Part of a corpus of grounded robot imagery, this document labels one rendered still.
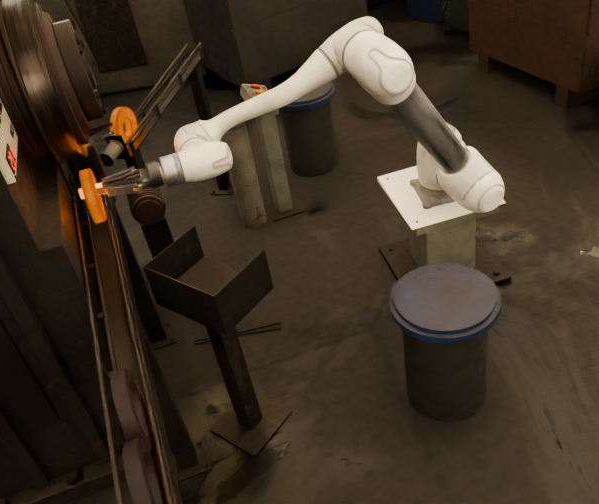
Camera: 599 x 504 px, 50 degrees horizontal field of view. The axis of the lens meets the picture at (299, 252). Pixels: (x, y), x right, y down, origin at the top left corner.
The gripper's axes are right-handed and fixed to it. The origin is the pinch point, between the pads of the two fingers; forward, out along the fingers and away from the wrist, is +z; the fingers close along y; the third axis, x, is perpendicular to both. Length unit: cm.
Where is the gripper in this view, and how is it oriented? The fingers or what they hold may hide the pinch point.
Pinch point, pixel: (91, 190)
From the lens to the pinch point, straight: 193.9
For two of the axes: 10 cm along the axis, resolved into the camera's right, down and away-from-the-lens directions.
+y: -3.2, -5.4, 7.8
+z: -9.4, 2.8, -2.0
